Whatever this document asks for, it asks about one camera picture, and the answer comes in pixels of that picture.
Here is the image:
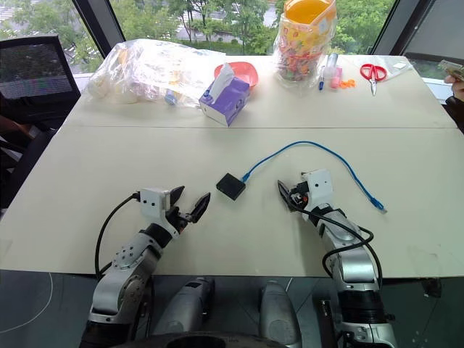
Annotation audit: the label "greenish paper bundle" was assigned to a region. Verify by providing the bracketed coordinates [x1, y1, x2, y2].
[436, 59, 464, 79]

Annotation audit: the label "black round robot torso rim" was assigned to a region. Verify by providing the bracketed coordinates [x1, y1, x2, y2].
[125, 331, 289, 348]

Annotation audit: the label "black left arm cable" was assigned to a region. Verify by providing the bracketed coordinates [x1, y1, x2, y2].
[94, 193, 141, 281]

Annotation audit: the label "blue cable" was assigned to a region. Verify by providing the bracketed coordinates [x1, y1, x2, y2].
[240, 141, 389, 214]

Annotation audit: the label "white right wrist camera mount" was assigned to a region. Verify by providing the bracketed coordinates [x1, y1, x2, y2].
[300, 168, 334, 212]

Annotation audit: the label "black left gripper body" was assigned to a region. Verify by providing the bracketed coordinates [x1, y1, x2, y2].
[165, 203, 193, 237]

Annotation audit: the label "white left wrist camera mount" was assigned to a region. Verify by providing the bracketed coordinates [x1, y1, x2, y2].
[138, 187, 172, 221]

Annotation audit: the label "person's dark sleeve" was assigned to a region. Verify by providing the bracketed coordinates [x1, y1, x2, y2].
[443, 94, 464, 133]

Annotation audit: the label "dark window frame post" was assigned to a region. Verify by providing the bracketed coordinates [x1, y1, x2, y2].
[71, 0, 126, 62]
[370, 0, 435, 56]

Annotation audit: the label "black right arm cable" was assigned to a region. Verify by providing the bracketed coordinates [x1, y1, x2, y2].
[288, 201, 384, 291]

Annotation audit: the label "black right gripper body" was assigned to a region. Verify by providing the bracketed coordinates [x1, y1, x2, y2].
[289, 181, 310, 212]

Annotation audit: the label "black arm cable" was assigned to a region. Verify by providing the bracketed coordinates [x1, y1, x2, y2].
[288, 201, 384, 291]
[94, 193, 141, 281]

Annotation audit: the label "purple tissue box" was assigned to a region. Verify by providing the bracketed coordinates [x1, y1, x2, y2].
[198, 62, 252, 128]

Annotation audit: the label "clear tube with pink base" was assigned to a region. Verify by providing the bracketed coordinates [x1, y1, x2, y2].
[324, 53, 344, 89]

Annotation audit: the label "small black box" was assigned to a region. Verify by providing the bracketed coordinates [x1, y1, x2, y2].
[215, 173, 247, 202]

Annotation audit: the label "black mesh office chair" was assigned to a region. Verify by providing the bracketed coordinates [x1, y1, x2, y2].
[0, 35, 82, 210]

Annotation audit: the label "red handled scissors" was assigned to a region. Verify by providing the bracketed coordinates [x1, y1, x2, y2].
[359, 63, 388, 97]

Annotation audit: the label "thin white floor cable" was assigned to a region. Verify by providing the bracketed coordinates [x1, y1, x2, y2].
[0, 270, 54, 334]

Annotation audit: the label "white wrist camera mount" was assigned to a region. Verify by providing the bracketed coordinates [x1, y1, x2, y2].
[300, 168, 334, 212]
[138, 187, 172, 221]

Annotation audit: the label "small clear plastic bag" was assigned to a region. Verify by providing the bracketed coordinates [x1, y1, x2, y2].
[383, 55, 413, 79]

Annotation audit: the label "person's bare hand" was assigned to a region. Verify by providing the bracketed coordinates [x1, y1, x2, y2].
[444, 73, 464, 96]

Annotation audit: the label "red plastic bowl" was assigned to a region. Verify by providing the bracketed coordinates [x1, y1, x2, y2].
[213, 61, 260, 90]

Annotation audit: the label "clear plastic bag of items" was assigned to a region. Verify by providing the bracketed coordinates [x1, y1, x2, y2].
[86, 38, 228, 109]

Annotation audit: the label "candy bag with orange cup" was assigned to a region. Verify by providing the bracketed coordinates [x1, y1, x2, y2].
[272, 0, 339, 90]

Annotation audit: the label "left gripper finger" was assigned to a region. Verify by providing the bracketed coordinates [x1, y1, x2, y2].
[186, 192, 212, 224]
[169, 186, 186, 209]

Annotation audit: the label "grey rounded robot leg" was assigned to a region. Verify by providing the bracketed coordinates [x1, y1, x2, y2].
[258, 279, 302, 347]
[151, 276, 215, 339]

